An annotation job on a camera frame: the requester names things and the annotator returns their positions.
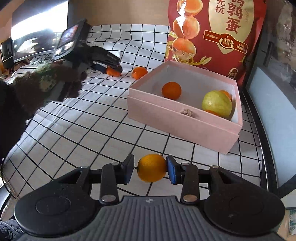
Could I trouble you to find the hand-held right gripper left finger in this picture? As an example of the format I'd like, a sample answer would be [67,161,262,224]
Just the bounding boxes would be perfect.
[57,154,135,203]

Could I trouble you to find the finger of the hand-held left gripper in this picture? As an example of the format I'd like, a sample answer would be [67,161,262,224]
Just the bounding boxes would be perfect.
[91,46,122,73]
[92,62,108,73]

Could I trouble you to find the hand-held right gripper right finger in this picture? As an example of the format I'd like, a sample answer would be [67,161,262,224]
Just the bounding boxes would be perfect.
[166,155,245,203]

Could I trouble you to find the small oval orange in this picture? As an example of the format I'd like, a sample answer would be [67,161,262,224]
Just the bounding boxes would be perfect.
[106,65,122,77]

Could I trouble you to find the medium orange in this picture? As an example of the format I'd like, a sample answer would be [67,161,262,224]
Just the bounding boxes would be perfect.
[137,153,167,183]

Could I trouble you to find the small round orange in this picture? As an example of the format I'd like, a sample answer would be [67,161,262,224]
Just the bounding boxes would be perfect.
[132,67,148,80]

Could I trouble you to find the pink cardboard box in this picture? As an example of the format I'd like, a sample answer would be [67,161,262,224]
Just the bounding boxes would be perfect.
[127,60,243,154]

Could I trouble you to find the deep orange mandarin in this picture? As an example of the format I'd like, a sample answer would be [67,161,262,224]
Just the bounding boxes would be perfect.
[162,82,182,100]

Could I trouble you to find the large yellow-green citrus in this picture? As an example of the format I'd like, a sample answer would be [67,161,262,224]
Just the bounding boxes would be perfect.
[202,90,233,118]

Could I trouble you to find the person's left hand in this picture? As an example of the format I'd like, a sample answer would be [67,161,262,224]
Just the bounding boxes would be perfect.
[59,62,87,99]

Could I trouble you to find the dark computer monitor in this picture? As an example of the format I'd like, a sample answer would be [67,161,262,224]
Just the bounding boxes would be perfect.
[10,0,70,64]

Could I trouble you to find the white black checked tablecloth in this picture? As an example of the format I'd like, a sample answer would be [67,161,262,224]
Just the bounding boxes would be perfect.
[2,24,264,201]

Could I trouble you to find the black curved object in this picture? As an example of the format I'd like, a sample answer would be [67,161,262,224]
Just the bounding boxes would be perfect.
[0,38,16,70]

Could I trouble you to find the black computer case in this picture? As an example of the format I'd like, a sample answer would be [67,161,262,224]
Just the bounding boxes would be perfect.
[240,0,296,193]

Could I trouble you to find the red snack bag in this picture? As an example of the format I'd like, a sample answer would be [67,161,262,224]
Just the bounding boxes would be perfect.
[166,0,267,87]

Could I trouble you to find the person's dark clothing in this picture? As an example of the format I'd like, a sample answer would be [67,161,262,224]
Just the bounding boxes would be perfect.
[0,219,23,241]

